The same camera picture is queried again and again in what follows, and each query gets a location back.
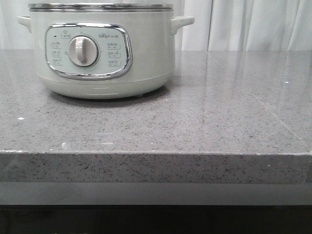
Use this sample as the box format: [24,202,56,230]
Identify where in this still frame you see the pale green electric cooking pot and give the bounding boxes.
[18,11,195,99]

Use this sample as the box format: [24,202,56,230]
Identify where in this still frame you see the glass pot lid with knob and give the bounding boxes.
[28,2,173,12]

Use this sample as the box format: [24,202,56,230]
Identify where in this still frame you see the white curtain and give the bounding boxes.
[0,0,312,51]

